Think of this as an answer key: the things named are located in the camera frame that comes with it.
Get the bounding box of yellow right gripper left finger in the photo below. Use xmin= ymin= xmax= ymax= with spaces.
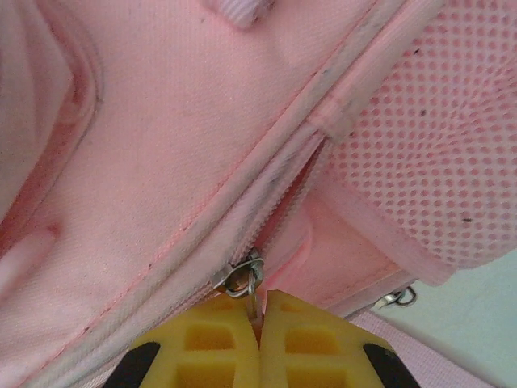
xmin=107 ymin=296 xmax=260 ymax=388

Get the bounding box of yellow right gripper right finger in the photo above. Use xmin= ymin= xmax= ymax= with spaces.
xmin=260 ymin=288 xmax=418 ymax=388

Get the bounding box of pink student backpack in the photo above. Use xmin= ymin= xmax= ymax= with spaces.
xmin=0 ymin=0 xmax=517 ymax=388

